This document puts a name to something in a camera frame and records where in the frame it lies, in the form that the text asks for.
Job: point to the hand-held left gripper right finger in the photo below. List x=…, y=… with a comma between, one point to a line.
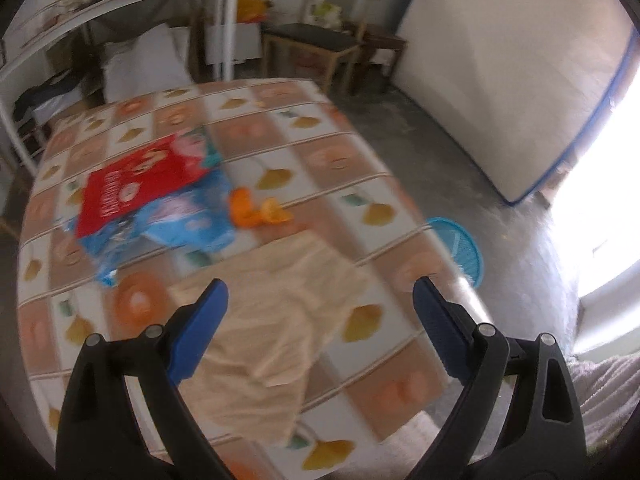
x=442, y=330

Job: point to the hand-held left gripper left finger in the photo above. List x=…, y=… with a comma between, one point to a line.
x=200, y=330

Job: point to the brown paper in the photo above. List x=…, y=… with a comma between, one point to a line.
x=280, y=320

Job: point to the blue plastic wastebasket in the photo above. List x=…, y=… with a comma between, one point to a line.
x=460, y=245

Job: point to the orange peel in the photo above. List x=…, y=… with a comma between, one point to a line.
x=242, y=207
x=275, y=212

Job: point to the red snack bag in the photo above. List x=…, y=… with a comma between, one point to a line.
x=130, y=185

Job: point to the table with patterned tablecloth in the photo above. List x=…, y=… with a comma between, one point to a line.
x=325, y=125

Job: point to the white sacks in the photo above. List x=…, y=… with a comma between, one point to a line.
x=145, y=65

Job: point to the white mattress with blue edge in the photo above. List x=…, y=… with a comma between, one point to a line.
x=500, y=60

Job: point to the dark clothing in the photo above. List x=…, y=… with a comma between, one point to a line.
x=45, y=95

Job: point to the dark wooden stool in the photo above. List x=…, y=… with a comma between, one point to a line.
x=382, y=40

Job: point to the wooden chair with dark seat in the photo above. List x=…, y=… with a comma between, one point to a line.
x=310, y=35

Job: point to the yellow plastic bag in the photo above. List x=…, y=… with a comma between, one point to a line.
x=252, y=7

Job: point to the white and green packet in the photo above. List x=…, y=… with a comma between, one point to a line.
x=325, y=12

